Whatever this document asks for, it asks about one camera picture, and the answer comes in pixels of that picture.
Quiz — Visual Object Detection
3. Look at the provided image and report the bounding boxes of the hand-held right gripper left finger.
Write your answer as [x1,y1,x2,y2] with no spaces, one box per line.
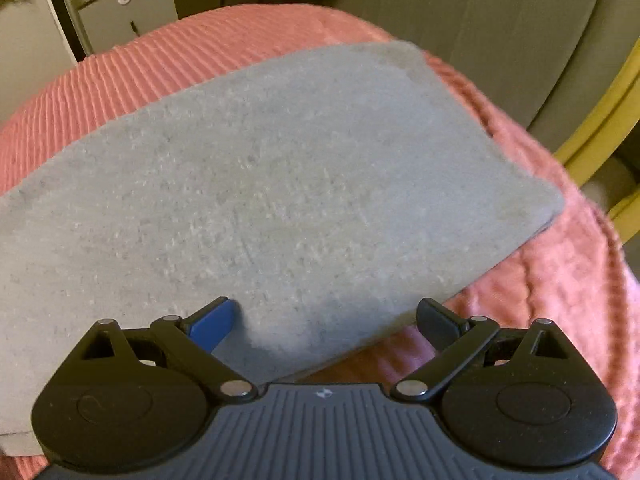
[80,296,258,402]

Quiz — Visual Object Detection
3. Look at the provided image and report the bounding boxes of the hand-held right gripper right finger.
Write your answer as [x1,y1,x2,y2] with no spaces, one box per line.
[391,297,571,403]

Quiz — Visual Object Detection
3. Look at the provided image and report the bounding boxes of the grey pants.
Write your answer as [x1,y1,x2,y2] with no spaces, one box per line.
[0,40,566,458]

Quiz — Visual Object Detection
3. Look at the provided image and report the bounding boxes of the pink ribbed blanket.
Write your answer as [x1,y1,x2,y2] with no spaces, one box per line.
[0,4,640,480]

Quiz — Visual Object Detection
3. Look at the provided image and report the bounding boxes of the white cabinet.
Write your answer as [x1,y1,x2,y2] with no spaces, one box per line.
[75,0,181,56]

